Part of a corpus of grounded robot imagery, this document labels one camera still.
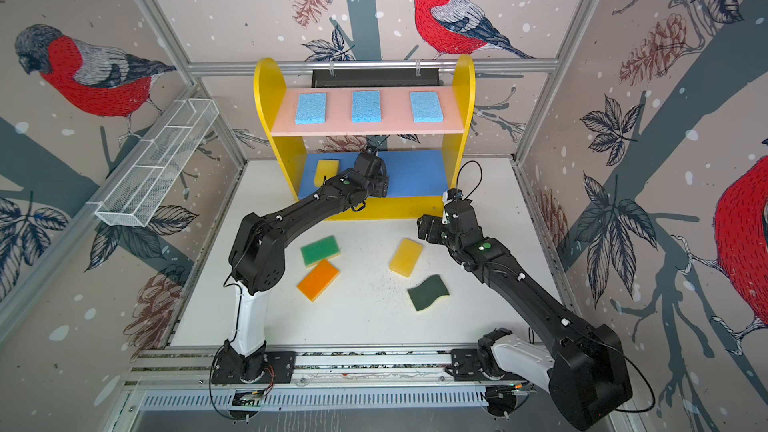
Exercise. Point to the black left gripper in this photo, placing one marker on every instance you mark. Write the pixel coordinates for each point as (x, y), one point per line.
(382, 186)

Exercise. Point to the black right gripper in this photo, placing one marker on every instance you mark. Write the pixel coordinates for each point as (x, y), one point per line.
(426, 222)

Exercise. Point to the yellow sponge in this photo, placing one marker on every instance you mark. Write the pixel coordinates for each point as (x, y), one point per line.
(405, 257)
(325, 169)

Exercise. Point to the light blue sponge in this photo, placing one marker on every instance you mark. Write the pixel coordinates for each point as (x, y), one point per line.
(366, 107)
(426, 107)
(311, 109)

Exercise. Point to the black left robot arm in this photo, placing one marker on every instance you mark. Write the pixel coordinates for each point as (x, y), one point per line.
(257, 261)

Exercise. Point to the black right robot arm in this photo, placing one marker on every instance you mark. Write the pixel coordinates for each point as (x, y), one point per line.
(582, 367)

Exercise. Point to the yellow shelf unit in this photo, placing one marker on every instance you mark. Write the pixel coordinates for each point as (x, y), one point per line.
(418, 177)

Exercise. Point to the black bar behind shelf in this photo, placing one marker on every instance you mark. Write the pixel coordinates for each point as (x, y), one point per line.
(376, 78)

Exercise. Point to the dark green wavy scourer right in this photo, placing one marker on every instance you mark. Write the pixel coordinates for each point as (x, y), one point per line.
(427, 293)

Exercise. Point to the green topped sponge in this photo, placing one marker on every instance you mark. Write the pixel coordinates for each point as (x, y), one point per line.
(323, 249)

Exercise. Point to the orange topped sponge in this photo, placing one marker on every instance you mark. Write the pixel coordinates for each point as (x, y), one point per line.
(318, 279)

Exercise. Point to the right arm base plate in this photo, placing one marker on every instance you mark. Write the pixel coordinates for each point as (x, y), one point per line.
(465, 366)

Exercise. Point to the aluminium front rail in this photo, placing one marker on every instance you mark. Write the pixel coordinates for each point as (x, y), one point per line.
(346, 367)

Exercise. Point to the white wire mesh basket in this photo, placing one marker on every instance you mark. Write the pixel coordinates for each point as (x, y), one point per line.
(139, 193)

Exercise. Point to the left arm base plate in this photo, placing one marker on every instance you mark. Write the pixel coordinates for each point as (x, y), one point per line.
(273, 367)

